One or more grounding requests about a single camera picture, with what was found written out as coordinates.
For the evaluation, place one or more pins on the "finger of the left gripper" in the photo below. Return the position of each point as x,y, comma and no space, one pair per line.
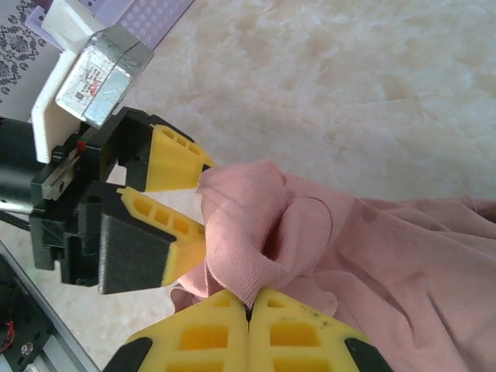
170,162
131,248

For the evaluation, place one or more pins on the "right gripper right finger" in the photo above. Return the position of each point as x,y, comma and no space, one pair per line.
329,348

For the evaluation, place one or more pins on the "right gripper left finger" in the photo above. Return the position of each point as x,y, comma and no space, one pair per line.
170,348

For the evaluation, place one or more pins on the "pink t-shirt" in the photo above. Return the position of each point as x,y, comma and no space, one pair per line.
387,252

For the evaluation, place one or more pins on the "lavender perforated plastic basket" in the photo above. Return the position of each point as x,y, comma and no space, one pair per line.
155,19

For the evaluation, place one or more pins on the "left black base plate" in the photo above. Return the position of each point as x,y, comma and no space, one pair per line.
19,294

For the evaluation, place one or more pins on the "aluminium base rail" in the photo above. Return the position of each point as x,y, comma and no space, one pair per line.
62,345

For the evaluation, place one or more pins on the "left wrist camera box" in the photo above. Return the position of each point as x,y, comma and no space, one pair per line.
97,77

